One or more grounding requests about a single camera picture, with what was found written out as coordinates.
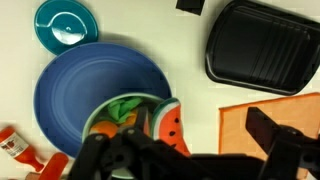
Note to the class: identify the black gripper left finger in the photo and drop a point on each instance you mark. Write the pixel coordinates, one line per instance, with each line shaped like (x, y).
(110, 160)

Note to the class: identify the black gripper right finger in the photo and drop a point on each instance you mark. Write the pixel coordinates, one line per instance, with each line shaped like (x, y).
(290, 156)

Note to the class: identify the pineapple plush toy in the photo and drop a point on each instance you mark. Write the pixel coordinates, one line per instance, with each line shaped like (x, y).
(123, 108)

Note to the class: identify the watermelon slice plush toy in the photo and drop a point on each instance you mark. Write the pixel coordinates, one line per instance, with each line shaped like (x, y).
(170, 130)

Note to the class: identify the light green bowl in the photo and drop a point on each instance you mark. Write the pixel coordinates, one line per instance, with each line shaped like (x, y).
(94, 115)

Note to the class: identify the orange cloth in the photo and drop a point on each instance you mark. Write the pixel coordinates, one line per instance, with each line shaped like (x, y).
(233, 133)

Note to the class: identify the blue plate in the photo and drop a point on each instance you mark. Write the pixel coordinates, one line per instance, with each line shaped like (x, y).
(83, 83)

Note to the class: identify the black grill tray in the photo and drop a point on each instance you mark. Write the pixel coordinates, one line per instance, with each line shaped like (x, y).
(253, 50)

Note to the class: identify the black tape patch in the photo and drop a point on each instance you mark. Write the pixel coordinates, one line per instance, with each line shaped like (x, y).
(190, 6)

